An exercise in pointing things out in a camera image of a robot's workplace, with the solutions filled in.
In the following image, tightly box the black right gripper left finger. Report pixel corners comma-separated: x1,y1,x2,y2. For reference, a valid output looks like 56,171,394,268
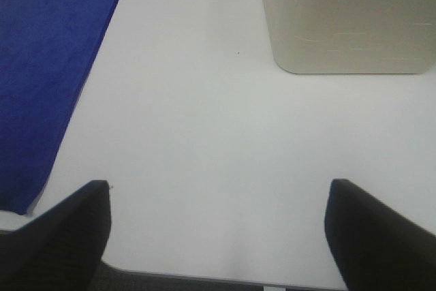
1,181,112,290

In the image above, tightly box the beige storage bin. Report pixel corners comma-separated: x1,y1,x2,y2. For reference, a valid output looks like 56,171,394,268
263,0,435,74

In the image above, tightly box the blue microfiber towel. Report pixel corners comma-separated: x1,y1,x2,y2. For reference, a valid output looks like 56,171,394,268
1,0,119,215

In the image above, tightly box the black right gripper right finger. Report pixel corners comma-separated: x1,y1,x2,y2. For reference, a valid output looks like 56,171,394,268
324,179,435,290

